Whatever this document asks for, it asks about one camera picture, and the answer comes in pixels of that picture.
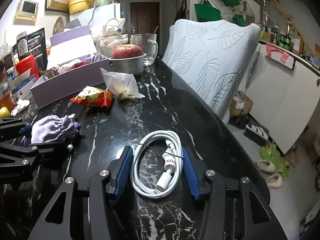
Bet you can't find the lilac open gift box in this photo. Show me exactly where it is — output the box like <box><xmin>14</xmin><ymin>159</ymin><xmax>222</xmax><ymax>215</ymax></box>
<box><xmin>31</xmin><ymin>25</ymin><xmax>111</xmax><ymax>109</ymax></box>

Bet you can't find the white charging cable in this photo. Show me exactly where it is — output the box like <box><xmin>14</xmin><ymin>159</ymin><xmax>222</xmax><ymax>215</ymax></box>
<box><xmin>130</xmin><ymin>129</ymin><xmax>185</xmax><ymax>200</ymax></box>

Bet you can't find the yellow green pear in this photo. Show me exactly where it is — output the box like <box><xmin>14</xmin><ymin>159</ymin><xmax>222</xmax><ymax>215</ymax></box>
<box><xmin>0</xmin><ymin>107</ymin><xmax>10</xmax><ymax>118</ymax></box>

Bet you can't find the wall intercom panel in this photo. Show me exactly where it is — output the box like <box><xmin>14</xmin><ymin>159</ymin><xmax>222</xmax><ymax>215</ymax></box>
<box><xmin>15</xmin><ymin>0</ymin><xmax>39</xmax><ymax>22</ymax></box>

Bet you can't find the red plastic container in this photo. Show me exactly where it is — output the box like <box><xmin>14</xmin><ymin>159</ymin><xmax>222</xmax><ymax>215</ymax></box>
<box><xmin>16</xmin><ymin>55</ymin><xmax>40</xmax><ymax>80</ymax></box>

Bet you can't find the blue white tissue box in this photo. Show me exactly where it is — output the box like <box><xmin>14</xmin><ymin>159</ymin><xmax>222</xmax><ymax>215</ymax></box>
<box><xmin>8</xmin><ymin>75</ymin><xmax>37</xmax><ymax>103</ymax></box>

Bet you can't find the light blue leaf cushion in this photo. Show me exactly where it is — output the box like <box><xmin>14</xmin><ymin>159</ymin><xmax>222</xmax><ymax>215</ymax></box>
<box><xmin>162</xmin><ymin>20</ymin><xmax>261</xmax><ymax>119</ymax></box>

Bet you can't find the yellow pot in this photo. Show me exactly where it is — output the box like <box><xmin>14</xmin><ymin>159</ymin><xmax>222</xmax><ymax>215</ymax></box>
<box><xmin>68</xmin><ymin>0</ymin><xmax>91</xmax><ymax>15</ymax></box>

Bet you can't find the cream cartoon water bottle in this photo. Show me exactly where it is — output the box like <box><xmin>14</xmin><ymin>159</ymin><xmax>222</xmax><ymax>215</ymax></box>
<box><xmin>99</xmin><ymin>18</ymin><xmax>129</xmax><ymax>57</ymax></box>

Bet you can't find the red fuzzy knitted item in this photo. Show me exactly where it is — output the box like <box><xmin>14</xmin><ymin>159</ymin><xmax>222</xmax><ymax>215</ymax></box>
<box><xmin>68</xmin><ymin>61</ymin><xmax>88</xmax><ymax>71</ymax></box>

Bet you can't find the glass mug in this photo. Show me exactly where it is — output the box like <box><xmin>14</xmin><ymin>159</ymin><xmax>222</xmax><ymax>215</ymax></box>
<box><xmin>130</xmin><ymin>34</ymin><xmax>158</xmax><ymax>66</ymax></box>

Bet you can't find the red foil snack packet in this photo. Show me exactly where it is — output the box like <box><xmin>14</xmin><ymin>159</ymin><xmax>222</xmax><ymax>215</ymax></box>
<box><xmin>70</xmin><ymin>86</ymin><xmax>114</xmax><ymax>108</ymax></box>

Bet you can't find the dark lidded jar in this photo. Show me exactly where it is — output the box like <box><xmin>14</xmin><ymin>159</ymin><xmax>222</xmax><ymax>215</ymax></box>
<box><xmin>16</xmin><ymin>31</ymin><xmax>29</xmax><ymax>60</ymax></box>

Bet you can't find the white refrigerator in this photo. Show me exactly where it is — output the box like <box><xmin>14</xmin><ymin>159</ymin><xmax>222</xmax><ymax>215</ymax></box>
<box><xmin>69</xmin><ymin>3</ymin><xmax>120</xmax><ymax>38</ymax></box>

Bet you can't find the metal bowl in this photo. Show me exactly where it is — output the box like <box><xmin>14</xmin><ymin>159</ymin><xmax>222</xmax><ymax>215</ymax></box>
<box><xmin>109</xmin><ymin>54</ymin><xmax>146</xmax><ymax>75</ymax></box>

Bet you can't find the purple satin drawstring pouch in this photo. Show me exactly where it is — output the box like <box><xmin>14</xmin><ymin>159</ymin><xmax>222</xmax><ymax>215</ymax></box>
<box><xmin>31</xmin><ymin>114</ymin><xmax>81</xmax><ymax>144</ymax></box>

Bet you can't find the crumpled white tissue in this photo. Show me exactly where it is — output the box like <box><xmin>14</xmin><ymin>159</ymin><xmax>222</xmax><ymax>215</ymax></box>
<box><xmin>10</xmin><ymin>99</ymin><xmax>30</xmax><ymax>117</ymax></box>

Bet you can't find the clear zip bag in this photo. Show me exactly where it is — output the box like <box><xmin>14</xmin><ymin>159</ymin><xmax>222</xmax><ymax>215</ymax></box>
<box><xmin>100</xmin><ymin>68</ymin><xmax>145</xmax><ymax>100</ymax></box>

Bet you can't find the green tote bag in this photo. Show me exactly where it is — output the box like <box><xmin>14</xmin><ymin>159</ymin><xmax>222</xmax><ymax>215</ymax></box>
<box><xmin>194</xmin><ymin>0</ymin><xmax>222</xmax><ymax>22</ymax></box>

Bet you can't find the red apple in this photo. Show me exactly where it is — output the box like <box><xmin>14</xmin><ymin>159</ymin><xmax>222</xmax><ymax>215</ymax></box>
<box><xmin>112</xmin><ymin>44</ymin><xmax>144</xmax><ymax>59</ymax></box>

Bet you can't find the black snack pouch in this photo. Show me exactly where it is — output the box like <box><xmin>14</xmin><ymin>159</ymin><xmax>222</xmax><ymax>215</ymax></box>
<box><xmin>27</xmin><ymin>28</ymin><xmax>48</xmax><ymax>72</ymax></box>

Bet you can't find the woven round mat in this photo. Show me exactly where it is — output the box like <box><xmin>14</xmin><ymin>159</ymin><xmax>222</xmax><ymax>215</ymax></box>
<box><xmin>53</xmin><ymin>16</ymin><xmax>65</xmax><ymax>36</ymax></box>

